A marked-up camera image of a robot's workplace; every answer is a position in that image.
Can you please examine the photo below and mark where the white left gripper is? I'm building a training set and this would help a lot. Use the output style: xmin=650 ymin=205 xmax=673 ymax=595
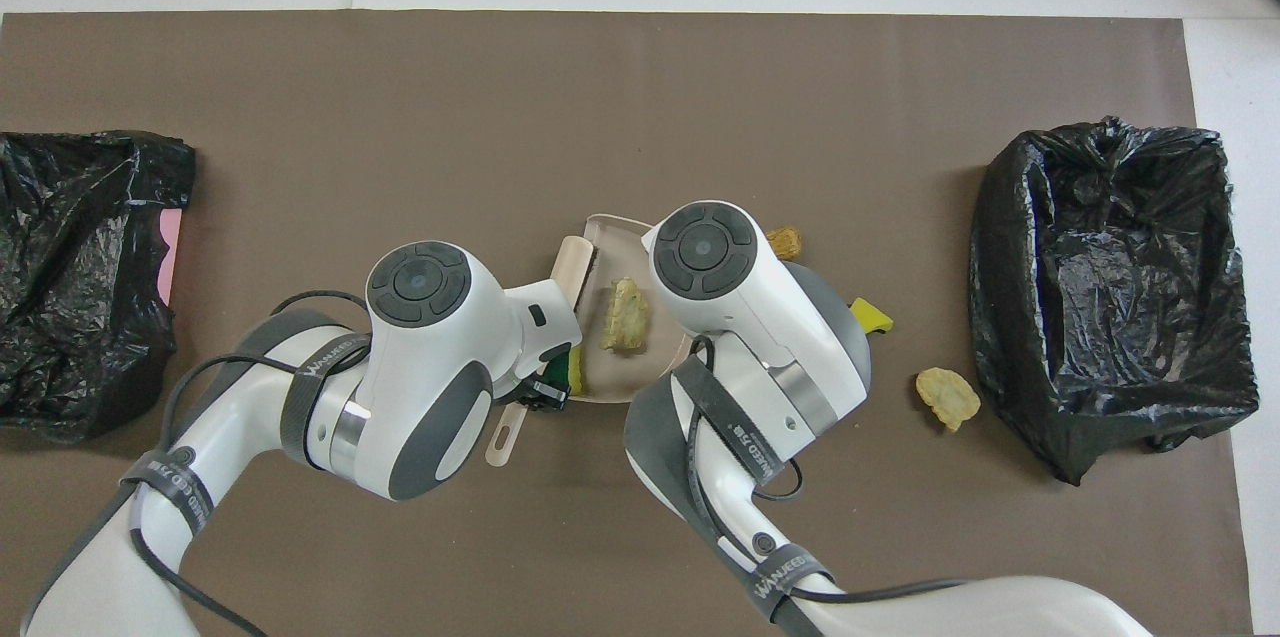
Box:
xmin=505 ymin=279 xmax=583 ymax=414

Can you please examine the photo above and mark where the green and yellow sponge piece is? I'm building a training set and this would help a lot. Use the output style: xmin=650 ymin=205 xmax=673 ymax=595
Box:
xmin=540 ymin=347 xmax=591 ymax=396

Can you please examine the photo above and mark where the beige plastic dustpan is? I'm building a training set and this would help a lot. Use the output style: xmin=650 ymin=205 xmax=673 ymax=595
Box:
xmin=570 ymin=214 xmax=701 ymax=405

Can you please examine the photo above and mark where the pale sponge chunk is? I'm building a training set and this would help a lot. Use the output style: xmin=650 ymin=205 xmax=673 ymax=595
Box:
xmin=600 ymin=277 xmax=653 ymax=356
xmin=915 ymin=367 xmax=982 ymax=434

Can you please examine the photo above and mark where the beige hand brush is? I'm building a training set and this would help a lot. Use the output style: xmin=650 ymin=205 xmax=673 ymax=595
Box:
xmin=485 ymin=237 xmax=601 ymax=468

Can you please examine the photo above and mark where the black bag lined pink bin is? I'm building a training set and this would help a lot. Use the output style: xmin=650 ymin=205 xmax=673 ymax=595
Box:
xmin=0 ymin=129 xmax=197 ymax=445

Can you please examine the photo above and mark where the brown table mat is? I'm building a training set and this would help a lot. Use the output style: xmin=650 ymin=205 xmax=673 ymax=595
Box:
xmin=0 ymin=11 xmax=1254 ymax=637

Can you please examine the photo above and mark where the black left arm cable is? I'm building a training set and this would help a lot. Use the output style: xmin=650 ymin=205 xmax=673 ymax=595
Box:
xmin=25 ymin=290 xmax=371 ymax=637

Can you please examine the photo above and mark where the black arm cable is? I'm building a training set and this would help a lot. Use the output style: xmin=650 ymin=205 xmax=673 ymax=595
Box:
xmin=685 ymin=337 xmax=961 ymax=608
xmin=25 ymin=290 xmax=371 ymax=637

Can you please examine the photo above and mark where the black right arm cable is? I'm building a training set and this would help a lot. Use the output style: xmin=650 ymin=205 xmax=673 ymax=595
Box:
xmin=685 ymin=337 xmax=961 ymax=608

